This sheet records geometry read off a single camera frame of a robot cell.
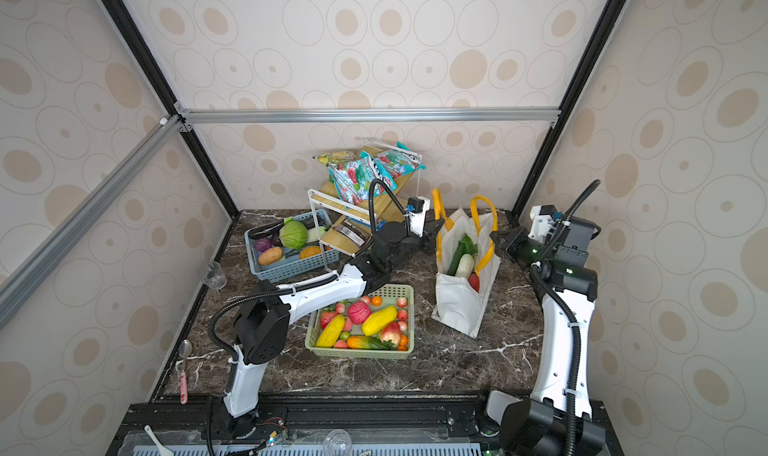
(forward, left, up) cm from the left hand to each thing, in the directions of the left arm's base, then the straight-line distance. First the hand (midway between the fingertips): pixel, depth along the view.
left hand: (452, 215), depth 73 cm
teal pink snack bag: (+20, +12, +2) cm, 23 cm away
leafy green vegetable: (+9, -10, -24) cm, 27 cm away
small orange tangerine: (-8, +20, -30) cm, 37 cm away
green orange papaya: (-22, +21, -28) cm, 41 cm away
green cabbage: (+13, +48, -23) cm, 55 cm away
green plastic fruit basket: (-17, +19, -28) cm, 38 cm away
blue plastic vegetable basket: (+10, +53, -29) cm, 61 cm away
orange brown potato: (+7, +56, -28) cm, 63 cm away
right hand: (-5, -9, -1) cm, 11 cm away
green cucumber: (+4, -6, -25) cm, 26 cm away
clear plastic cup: (+2, +75, -32) cm, 82 cm away
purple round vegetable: (+13, +61, -30) cm, 69 cm away
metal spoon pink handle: (-23, +73, -31) cm, 83 cm away
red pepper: (-12, -6, -11) cm, 18 cm away
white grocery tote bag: (-12, -3, -24) cm, 27 cm away
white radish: (+2, -8, -24) cm, 26 cm away
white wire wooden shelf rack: (+1, +21, -1) cm, 21 cm away
